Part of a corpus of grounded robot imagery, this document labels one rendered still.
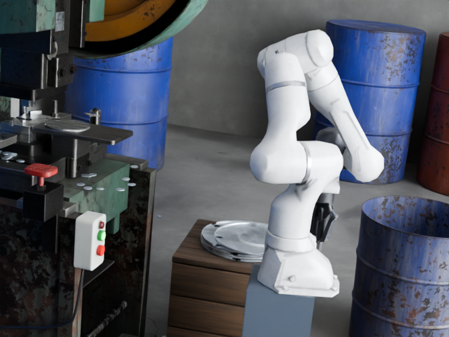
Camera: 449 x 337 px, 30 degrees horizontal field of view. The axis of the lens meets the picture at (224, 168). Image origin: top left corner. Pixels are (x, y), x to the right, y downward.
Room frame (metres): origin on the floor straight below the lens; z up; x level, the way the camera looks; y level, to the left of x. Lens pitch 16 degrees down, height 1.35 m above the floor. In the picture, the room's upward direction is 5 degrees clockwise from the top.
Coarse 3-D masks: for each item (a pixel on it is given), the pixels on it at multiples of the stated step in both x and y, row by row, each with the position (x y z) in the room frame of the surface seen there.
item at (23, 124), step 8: (8, 120) 2.25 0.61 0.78; (16, 120) 2.26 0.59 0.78; (24, 120) 2.27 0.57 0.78; (32, 120) 2.28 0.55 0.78; (40, 120) 2.29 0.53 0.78; (0, 128) 2.23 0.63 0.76; (8, 128) 2.22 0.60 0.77; (16, 128) 2.21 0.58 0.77; (24, 128) 2.21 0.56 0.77; (24, 136) 2.21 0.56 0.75; (32, 136) 2.22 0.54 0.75; (40, 136) 2.26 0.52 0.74
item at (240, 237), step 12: (228, 228) 2.63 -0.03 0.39; (240, 228) 2.64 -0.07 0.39; (252, 228) 2.65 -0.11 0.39; (264, 228) 2.66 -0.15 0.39; (216, 240) 2.50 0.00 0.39; (228, 240) 2.52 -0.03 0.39; (240, 240) 2.52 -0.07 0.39; (252, 240) 2.52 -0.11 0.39; (264, 240) 2.53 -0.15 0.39; (240, 252) 2.42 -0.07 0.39; (252, 252) 2.43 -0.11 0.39
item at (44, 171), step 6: (24, 168) 1.89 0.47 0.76; (30, 168) 1.89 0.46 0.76; (36, 168) 1.89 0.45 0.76; (42, 168) 1.90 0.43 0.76; (48, 168) 1.90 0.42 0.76; (54, 168) 1.91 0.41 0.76; (30, 174) 1.88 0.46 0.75; (36, 174) 1.88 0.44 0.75; (42, 174) 1.87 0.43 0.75; (48, 174) 1.88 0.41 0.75; (54, 174) 1.90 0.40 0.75; (42, 180) 1.90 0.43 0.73
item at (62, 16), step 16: (64, 0) 2.30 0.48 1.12; (64, 16) 2.30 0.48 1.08; (64, 32) 2.30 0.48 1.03; (64, 48) 2.31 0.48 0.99; (16, 64) 2.21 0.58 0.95; (32, 64) 2.20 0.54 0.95; (48, 64) 2.22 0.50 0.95; (64, 64) 2.25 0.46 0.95; (16, 80) 2.21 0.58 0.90; (32, 80) 2.20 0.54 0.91; (48, 80) 2.22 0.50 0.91; (64, 80) 2.25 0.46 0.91
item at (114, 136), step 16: (32, 128) 2.21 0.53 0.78; (48, 128) 2.21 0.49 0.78; (64, 128) 2.20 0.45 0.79; (80, 128) 2.22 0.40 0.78; (96, 128) 2.26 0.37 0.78; (112, 128) 2.27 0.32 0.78; (64, 144) 2.20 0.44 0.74; (80, 144) 2.22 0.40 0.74; (112, 144) 2.14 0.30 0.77; (80, 160) 2.22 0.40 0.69
